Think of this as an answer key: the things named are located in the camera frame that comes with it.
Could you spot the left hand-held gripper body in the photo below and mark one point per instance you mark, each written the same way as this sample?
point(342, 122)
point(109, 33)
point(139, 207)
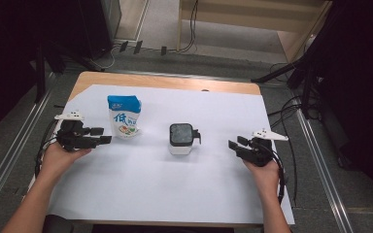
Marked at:
point(71, 137)

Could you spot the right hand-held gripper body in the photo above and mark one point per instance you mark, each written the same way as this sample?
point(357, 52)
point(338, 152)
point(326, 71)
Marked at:
point(260, 153)

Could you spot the blue and white pouch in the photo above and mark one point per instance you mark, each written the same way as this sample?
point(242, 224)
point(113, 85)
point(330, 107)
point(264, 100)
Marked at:
point(124, 113)

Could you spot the clear jar with black lid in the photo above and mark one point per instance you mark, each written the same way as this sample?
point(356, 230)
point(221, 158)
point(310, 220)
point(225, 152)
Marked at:
point(180, 134)

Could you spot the person's right hand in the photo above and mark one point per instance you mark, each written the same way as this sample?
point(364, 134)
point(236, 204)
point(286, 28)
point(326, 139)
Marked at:
point(267, 179)

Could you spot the person's left hand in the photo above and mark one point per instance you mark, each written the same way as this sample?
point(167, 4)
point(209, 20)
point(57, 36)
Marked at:
point(56, 161)

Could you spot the black metal stand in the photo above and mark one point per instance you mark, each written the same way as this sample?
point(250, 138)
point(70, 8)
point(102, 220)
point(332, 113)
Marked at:
point(40, 74)
point(306, 81)

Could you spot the white paper sheet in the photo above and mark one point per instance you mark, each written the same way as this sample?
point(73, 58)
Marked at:
point(162, 187)

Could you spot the wooden table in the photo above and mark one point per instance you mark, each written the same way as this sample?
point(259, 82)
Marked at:
point(162, 81)

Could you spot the dark metal cabinet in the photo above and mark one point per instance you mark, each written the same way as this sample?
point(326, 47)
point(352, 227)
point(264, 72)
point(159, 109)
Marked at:
point(107, 22)

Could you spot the dark curtain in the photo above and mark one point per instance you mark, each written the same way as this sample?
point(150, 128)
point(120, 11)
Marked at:
point(3, 48)
point(362, 81)

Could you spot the light wooden cabinet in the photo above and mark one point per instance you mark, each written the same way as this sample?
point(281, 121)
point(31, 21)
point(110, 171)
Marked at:
point(239, 16)

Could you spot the metal floor rail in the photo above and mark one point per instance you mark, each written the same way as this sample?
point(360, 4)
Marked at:
point(9, 161)
point(323, 174)

